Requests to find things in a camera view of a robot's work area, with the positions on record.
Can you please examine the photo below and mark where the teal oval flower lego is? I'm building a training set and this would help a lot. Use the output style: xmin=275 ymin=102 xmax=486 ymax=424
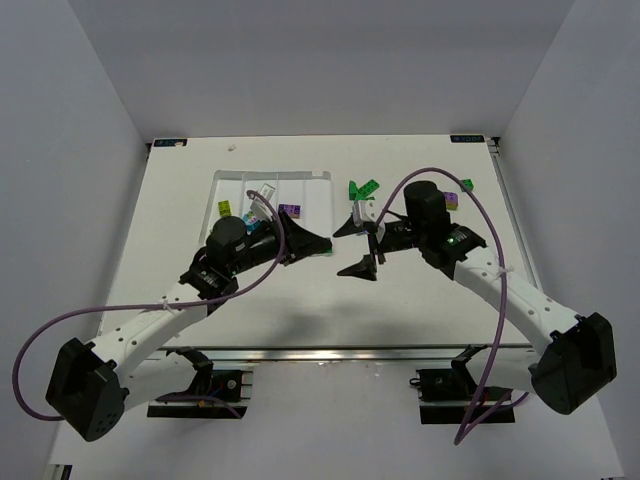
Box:
xmin=243 ymin=211 xmax=261 ymax=233

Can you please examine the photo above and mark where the lime green lego brick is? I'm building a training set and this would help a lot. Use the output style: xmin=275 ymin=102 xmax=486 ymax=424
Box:
xmin=218 ymin=200 xmax=232 ymax=218

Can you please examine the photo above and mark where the purple arch lego brick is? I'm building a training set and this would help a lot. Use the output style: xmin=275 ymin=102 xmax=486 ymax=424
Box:
xmin=443 ymin=192 xmax=459 ymax=211

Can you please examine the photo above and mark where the green small lego cube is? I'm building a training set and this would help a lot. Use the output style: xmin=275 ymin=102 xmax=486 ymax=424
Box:
xmin=461 ymin=178 xmax=474 ymax=191

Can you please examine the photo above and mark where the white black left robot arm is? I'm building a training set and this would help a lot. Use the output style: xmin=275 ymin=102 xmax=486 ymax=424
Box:
xmin=45 ymin=213 xmax=332 ymax=442

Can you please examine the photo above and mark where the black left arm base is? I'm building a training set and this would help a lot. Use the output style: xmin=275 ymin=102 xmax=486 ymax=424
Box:
xmin=147 ymin=347 xmax=253 ymax=420

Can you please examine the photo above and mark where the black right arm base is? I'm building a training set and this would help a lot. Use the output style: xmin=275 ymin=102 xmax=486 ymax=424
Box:
xmin=409 ymin=346 xmax=515 ymax=425

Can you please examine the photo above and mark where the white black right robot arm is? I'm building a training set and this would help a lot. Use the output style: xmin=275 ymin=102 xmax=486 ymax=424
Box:
xmin=334 ymin=181 xmax=617 ymax=415

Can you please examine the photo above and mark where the green slanted lego brick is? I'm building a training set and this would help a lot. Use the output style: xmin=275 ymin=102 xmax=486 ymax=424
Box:
xmin=348 ymin=180 xmax=359 ymax=201

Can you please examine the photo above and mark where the white divided sorting tray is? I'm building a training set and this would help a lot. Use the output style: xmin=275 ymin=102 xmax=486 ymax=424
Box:
xmin=199 ymin=170 xmax=334 ymax=243

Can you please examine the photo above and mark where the green lego brick upper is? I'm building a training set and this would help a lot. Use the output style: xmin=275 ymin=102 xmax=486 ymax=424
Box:
xmin=356 ymin=179 xmax=380 ymax=199

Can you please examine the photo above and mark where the black corner label right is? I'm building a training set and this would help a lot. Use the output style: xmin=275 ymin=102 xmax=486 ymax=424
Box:
xmin=449 ymin=134 xmax=485 ymax=144

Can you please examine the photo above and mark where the black corner label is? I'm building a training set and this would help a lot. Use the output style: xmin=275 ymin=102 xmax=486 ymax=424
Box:
xmin=153 ymin=138 xmax=188 ymax=148
xmin=449 ymin=134 xmax=485 ymax=144

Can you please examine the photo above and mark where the black corner label left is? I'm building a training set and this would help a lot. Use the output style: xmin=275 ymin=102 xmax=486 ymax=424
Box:
xmin=153 ymin=138 xmax=188 ymax=148

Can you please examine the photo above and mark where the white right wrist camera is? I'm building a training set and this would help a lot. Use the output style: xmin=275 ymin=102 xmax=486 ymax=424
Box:
xmin=352 ymin=200 xmax=380 ymax=227

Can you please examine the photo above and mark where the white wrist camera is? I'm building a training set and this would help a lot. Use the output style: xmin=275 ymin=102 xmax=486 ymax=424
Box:
xmin=352 ymin=200 xmax=380 ymax=227
xmin=249 ymin=183 xmax=276 ymax=221

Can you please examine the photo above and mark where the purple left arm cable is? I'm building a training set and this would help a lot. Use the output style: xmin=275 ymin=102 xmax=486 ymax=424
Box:
xmin=12 ymin=188 xmax=291 ymax=421

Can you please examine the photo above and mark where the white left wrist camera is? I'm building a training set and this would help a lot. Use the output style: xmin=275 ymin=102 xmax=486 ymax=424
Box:
xmin=249 ymin=183 xmax=276 ymax=221

